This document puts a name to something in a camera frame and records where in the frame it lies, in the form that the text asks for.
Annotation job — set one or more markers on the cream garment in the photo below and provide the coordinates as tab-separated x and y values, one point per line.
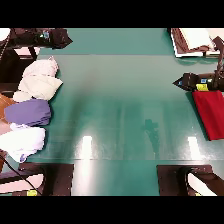
38	87

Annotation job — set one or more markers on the folded white garment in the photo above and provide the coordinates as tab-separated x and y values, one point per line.
198	38

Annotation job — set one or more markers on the purple garment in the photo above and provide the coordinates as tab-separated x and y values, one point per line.
28	112

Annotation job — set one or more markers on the pale pink garment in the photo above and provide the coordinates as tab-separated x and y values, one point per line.
41	67

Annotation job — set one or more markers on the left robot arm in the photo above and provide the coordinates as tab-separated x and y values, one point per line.
30	36

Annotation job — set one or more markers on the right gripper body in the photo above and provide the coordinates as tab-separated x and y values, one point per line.
188	81

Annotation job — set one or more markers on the red garment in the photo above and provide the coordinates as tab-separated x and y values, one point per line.
211	113

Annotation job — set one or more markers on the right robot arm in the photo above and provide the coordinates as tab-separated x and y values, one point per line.
213	81

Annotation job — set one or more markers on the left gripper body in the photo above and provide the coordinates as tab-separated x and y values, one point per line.
60	38

